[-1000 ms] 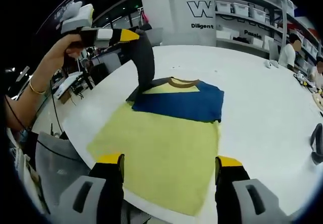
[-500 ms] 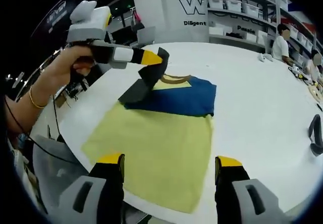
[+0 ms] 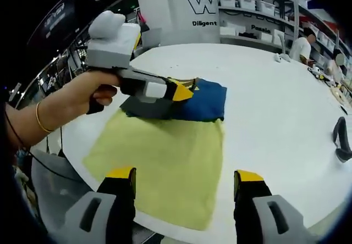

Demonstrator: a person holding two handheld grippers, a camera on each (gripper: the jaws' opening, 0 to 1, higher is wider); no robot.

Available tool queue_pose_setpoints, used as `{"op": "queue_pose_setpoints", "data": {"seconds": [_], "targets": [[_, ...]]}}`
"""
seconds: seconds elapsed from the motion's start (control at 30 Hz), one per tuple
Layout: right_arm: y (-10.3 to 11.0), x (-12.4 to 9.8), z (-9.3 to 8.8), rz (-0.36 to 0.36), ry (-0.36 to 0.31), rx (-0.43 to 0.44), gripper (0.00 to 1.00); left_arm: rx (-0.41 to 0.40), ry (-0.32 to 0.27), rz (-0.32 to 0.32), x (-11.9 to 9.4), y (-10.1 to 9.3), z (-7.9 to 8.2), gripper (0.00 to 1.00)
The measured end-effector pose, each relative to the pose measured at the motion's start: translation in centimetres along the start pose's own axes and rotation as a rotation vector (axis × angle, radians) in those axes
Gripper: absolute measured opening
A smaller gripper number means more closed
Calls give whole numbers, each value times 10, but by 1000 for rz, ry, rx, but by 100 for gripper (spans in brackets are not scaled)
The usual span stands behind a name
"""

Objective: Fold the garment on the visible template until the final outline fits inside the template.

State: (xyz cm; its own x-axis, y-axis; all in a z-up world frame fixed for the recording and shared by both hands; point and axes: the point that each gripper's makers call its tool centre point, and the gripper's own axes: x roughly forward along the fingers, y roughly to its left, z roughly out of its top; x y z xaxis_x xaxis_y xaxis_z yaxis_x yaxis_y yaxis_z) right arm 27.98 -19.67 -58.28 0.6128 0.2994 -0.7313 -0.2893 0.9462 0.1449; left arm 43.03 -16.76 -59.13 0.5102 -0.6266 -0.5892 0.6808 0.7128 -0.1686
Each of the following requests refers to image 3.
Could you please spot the yellow white tabletop clutter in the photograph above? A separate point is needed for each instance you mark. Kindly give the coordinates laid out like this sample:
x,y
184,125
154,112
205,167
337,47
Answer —
x,y
319,72

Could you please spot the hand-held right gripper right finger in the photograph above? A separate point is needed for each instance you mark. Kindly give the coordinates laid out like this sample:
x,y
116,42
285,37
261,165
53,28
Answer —
x,y
247,208

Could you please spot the small white device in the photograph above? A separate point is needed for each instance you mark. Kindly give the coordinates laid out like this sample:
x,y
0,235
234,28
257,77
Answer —
x,y
280,58

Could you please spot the white chair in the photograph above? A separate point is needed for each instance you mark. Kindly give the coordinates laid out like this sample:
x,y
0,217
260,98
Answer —
x,y
152,38

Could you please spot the white curved stand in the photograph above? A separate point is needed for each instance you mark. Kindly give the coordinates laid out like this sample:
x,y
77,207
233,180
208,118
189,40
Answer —
x,y
281,43

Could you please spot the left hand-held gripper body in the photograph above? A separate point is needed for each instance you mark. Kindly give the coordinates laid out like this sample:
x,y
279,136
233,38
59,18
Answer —
x,y
112,43

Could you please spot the gold bangle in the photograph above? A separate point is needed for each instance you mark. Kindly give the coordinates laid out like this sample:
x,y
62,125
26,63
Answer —
x,y
38,116

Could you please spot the person's left hand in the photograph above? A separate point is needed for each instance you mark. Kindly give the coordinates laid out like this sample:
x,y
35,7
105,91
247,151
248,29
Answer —
x,y
79,95

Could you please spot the dark grey curved holder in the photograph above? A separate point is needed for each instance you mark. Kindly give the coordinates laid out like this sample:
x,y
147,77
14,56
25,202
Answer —
x,y
342,134

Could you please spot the yellow blue black garment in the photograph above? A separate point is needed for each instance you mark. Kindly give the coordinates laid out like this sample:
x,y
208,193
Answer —
x,y
165,158

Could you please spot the hanging dark display screen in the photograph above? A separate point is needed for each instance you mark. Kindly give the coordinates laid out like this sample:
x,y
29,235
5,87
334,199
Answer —
x,y
55,18

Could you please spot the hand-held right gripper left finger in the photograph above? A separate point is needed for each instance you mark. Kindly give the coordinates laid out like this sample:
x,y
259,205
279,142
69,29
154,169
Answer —
x,y
118,208

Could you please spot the rows of white storage bins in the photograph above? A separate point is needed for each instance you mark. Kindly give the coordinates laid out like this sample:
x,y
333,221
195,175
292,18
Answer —
x,y
246,2

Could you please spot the grey metal shelving rack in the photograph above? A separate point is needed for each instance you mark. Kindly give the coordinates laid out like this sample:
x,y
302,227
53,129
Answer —
x,y
296,13
316,17

